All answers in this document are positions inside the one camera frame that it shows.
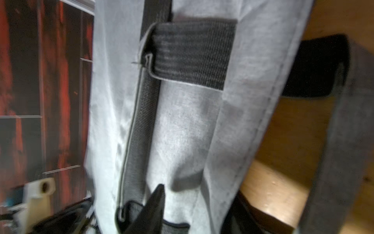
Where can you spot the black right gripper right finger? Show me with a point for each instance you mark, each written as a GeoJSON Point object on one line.
{"type": "Point", "coordinates": [239, 219]}

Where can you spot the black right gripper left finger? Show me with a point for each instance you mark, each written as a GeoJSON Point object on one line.
{"type": "Point", "coordinates": [150, 218]}

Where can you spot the grey zippered laptop bag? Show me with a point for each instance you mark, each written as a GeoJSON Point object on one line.
{"type": "Point", "coordinates": [182, 93]}

